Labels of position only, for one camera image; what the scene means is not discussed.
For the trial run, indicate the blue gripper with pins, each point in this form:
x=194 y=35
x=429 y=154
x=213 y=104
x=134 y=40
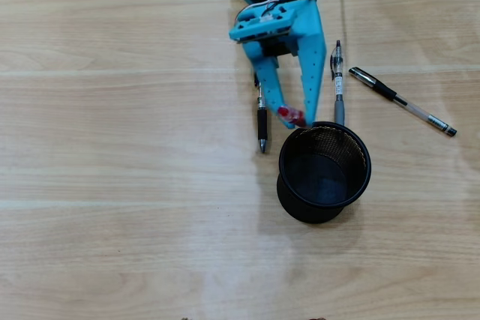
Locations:
x=310 y=40

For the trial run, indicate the red retractable pen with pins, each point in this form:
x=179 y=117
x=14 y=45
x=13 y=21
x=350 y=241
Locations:
x=290 y=114

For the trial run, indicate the black grip retractable pen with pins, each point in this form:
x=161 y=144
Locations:
x=261 y=125

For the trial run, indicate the grey grip retractable pen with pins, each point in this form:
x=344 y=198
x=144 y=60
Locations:
x=339 y=110

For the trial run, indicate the capped black gel pen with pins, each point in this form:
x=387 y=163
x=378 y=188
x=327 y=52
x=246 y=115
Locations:
x=384 y=90

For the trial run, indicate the black mesh pen holder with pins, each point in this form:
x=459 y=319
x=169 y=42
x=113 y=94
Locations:
x=318 y=185

